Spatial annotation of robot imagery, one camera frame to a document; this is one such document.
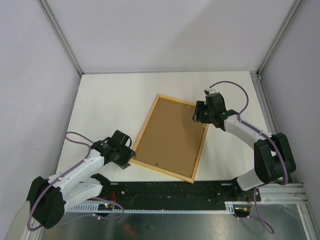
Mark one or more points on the aluminium corner post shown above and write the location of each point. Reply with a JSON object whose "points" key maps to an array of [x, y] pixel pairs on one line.
{"points": [[52, 20], [280, 34]]}

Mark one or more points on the aluminium front rail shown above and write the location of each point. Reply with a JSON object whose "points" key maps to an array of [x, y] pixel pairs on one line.
{"points": [[292, 193]]}

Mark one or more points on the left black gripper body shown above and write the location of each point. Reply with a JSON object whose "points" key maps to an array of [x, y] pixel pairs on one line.
{"points": [[124, 156]]}

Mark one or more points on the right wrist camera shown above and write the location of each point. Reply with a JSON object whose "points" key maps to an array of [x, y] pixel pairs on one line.
{"points": [[209, 91]]}

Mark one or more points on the white slotted cable duct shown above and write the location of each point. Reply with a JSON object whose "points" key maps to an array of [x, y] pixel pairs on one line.
{"points": [[92, 207]]}

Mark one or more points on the right aluminium corner post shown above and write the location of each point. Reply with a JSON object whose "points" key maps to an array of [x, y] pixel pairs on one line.
{"points": [[280, 34]]}

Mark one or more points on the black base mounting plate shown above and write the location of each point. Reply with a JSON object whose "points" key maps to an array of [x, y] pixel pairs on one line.
{"points": [[165, 193]]}

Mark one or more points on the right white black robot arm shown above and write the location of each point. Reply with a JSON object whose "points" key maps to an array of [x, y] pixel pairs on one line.
{"points": [[273, 159]]}

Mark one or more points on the yellow wooden picture frame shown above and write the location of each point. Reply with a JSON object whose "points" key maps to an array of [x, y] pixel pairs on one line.
{"points": [[175, 175]]}

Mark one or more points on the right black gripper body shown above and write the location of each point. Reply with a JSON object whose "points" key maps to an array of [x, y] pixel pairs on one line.
{"points": [[208, 114]]}

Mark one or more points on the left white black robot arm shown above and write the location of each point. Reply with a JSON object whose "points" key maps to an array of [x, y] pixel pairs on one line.
{"points": [[51, 197]]}

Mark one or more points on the left aluminium corner post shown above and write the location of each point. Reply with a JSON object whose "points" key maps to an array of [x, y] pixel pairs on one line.
{"points": [[52, 20]]}

